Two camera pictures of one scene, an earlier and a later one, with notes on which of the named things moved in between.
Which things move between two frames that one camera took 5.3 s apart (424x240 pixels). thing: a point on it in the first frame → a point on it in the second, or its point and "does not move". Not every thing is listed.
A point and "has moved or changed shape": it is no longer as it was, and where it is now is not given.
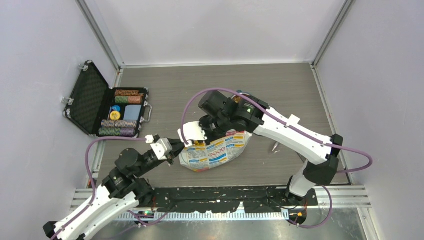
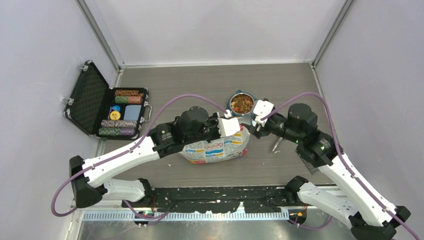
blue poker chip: x=116 y=108 does not move
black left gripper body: x=150 y=162 → x=209 y=131
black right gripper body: x=214 y=128 → x=277 y=125
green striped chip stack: x=117 y=131 does not move
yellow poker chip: x=115 y=115 does not move
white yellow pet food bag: x=216 y=154 has moved or changed shape
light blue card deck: x=132 y=112 does not move
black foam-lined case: x=103 y=111 does not move
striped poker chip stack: x=119 y=123 does not move
